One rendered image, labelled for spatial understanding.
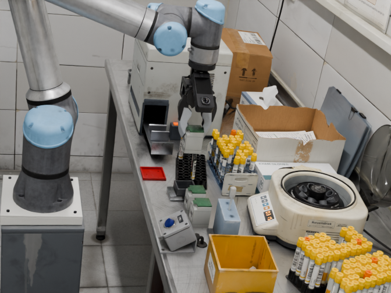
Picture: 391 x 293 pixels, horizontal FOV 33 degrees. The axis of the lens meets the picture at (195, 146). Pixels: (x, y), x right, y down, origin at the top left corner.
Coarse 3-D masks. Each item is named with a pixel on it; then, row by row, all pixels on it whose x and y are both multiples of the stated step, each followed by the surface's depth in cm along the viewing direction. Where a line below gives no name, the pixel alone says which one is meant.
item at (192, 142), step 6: (186, 132) 176; (186, 138) 175; (192, 138) 176; (198, 138) 176; (186, 144) 176; (192, 144) 176; (198, 144) 177; (186, 150) 177; (192, 150) 177; (198, 150) 178
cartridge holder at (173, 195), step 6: (174, 180) 185; (180, 180) 186; (186, 180) 186; (174, 186) 185; (180, 186) 186; (186, 186) 187; (168, 192) 184; (174, 192) 184; (180, 192) 182; (174, 198) 182; (180, 198) 183
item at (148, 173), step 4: (140, 168) 195; (144, 168) 196; (148, 168) 196; (152, 168) 197; (156, 168) 197; (160, 168) 197; (144, 172) 194; (148, 172) 195; (152, 172) 195; (156, 172) 195; (160, 172) 196; (144, 176) 192; (148, 176) 192; (152, 176) 193; (156, 176) 193; (160, 176) 193; (164, 176) 193; (164, 180) 192
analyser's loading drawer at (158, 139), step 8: (144, 120) 218; (152, 120) 218; (160, 120) 219; (144, 128) 213; (152, 128) 209; (160, 128) 209; (152, 136) 205; (160, 136) 205; (168, 136) 206; (152, 144) 200; (160, 144) 200; (168, 144) 201; (152, 152) 201; (160, 152) 202; (168, 152) 202
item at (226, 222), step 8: (224, 200) 167; (232, 200) 167; (216, 208) 168; (224, 208) 163; (232, 208) 164; (216, 216) 167; (224, 216) 160; (232, 216) 161; (216, 224) 167; (224, 224) 159; (232, 224) 159; (208, 232) 169; (216, 232) 166; (224, 232) 160; (232, 232) 160
